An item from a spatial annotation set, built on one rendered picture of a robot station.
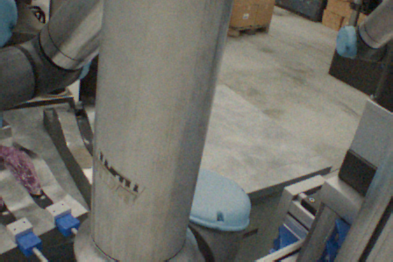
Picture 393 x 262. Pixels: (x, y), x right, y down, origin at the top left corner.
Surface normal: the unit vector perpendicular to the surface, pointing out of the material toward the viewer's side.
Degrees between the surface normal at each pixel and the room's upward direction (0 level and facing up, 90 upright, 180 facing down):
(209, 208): 7
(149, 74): 90
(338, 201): 90
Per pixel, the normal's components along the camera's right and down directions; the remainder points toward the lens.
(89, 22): -0.27, 0.62
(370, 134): -0.82, 0.14
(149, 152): 0.07, 0.47
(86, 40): 0.03, 0.84
